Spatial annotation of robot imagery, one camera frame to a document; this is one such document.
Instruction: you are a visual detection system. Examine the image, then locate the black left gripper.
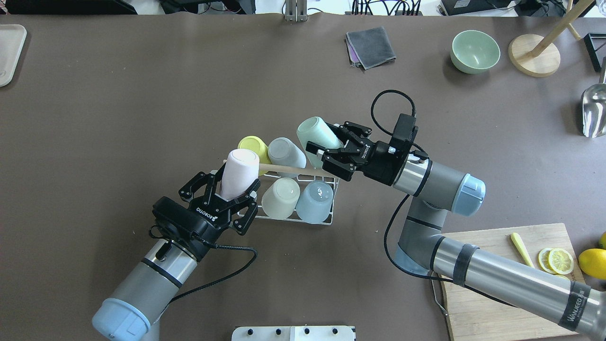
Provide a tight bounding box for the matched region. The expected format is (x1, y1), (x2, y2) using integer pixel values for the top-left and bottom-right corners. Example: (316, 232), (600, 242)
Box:
(179, 172), (260, 242)

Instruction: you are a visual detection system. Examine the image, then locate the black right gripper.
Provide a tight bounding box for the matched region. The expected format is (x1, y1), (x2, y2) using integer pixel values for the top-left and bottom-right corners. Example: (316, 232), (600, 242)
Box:
(305, 121), (412, 186)

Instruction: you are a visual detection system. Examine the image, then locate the green plastic cup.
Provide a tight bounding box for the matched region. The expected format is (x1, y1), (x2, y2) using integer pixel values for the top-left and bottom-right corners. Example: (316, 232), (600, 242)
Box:
(296, 117), (344, 169)

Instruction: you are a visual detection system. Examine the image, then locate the pink plastic cup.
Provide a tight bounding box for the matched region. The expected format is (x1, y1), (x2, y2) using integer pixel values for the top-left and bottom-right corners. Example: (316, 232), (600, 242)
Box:
(219, 149), (259, 201)

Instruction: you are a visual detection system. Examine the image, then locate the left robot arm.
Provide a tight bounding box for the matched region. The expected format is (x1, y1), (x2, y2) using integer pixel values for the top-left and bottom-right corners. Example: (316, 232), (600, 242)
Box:
(92, 168), (260, 341)

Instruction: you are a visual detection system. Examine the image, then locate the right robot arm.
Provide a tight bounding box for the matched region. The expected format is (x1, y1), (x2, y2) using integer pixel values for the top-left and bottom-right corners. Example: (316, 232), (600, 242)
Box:
(299, 115), (605, 341)

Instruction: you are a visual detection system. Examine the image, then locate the grey plastic cup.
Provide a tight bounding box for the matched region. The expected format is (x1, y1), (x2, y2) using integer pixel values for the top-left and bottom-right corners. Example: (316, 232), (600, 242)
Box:
(268, 137), (307, 168)

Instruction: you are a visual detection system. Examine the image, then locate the cream plastic cup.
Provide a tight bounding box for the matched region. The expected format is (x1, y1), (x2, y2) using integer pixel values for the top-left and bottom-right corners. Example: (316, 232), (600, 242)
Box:
(261, 178), (301, 219)

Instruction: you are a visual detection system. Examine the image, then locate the light blue plastic cup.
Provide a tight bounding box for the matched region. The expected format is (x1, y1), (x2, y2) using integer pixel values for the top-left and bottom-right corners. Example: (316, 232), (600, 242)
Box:
(295, 180), (334, 224)

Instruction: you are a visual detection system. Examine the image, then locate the yellow plastic cup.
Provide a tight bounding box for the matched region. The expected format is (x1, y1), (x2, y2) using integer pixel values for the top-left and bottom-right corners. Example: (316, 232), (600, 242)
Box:
(237, 135), (271, 166)

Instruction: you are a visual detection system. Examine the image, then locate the purple folded cloth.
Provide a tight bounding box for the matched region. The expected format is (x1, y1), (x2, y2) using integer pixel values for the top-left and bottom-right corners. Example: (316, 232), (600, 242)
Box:
(346, 40), (361, 67)

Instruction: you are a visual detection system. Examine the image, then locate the grey folded cloth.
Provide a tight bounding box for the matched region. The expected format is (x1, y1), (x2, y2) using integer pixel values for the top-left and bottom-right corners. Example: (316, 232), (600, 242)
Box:
(346, 26), (396, 70)

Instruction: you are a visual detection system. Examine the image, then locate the green bowl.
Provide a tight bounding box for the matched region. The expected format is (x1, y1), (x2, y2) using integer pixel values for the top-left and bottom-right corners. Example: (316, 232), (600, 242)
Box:
(450, 30), (501, 75)

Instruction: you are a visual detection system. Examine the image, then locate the yellow plastic knife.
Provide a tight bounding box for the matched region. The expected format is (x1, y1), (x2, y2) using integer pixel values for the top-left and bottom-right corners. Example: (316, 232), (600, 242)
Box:
(509, 232), (536, 269)

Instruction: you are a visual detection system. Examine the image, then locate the wooden stand with round base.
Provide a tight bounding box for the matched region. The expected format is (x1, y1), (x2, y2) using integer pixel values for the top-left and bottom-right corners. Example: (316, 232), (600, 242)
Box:
(508, 0), (593, 78)

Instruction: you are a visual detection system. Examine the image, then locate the lemon slice behind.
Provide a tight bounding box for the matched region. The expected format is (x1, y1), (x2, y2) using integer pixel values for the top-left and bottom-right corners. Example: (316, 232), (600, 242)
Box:
(537, 248), (556, 274)

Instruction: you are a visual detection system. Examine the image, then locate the lemon slice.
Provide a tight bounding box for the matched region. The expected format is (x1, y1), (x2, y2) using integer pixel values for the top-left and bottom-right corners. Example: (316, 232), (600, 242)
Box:
(537, 248), (556, 274)
(547, 248), (574, 276)

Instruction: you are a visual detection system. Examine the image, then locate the lemon slice upper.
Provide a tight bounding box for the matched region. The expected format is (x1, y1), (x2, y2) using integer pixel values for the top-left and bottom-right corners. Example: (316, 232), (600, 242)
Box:
(547, 248), (574, 276)

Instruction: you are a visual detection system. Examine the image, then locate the metal scoop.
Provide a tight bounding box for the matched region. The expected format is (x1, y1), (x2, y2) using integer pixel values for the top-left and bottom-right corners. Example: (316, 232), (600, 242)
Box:
(581, 58), (606, 138)

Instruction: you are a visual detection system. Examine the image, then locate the whole yellow lemon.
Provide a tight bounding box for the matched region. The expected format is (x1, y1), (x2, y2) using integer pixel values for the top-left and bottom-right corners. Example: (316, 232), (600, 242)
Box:
(578, 248), (606, 280)

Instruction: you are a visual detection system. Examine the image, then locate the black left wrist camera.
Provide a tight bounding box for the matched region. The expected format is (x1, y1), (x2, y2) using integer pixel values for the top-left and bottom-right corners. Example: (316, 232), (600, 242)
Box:
(152, 197), (210, 262)

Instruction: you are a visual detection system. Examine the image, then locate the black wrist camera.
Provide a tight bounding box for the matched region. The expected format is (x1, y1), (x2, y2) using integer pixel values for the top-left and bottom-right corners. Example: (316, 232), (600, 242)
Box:
(152, 197), (210, 262)
(388, 114), (418, 153)

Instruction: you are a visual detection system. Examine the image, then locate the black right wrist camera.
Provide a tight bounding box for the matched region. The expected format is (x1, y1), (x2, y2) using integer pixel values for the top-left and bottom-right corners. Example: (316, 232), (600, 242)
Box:
(388, 114), (418, 153)

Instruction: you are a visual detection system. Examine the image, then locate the white wire cup rack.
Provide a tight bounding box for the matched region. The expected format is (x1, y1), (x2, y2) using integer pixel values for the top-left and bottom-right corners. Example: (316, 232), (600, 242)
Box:
(257, 163), (340, 226)

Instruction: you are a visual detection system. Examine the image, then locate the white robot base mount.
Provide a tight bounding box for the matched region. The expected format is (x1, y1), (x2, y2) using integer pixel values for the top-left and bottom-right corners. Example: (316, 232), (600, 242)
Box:
(231, 325), (356, 341)

